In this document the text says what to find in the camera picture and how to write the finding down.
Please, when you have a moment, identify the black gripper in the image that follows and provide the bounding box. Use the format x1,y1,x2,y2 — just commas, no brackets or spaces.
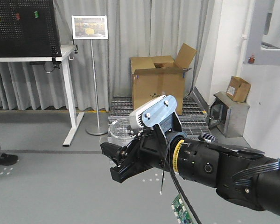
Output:
100,112,187,183

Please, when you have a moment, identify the clear graduated glass beaker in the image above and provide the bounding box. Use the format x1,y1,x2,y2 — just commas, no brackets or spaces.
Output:
109,117,141,146

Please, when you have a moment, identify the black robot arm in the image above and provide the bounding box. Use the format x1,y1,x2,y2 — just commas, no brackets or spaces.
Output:
101,113,280,216

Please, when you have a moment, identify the green circuit board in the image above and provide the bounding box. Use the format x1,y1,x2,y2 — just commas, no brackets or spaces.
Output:
171,194,196,224

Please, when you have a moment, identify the metal floor grating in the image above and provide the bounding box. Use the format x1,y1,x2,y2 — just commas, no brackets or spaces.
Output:
108,96,211,139

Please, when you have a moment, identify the large cardboard box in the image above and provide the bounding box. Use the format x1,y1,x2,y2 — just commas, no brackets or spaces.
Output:
130,43,196,115

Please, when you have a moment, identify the metal box with glass door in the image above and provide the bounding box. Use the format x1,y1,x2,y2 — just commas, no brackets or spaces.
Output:
208,91,250,138

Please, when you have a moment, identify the white desk with pegboard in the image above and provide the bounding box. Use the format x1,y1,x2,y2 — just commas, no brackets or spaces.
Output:
0,45,84,147

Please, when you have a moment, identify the small cardboard box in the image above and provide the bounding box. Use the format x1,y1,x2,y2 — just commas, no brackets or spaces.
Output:
226,76,251,103

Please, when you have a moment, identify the sign on metal stand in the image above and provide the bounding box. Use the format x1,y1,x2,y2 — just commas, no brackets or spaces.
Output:
71,15,109,136

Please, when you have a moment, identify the black pegboard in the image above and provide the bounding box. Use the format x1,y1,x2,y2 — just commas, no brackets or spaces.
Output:
0,0,61,57

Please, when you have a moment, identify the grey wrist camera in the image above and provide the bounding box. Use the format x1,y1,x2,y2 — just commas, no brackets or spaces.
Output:
129,95,177,129

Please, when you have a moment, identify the black cable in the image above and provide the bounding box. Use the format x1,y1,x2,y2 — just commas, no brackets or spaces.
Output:
154,127,203,224

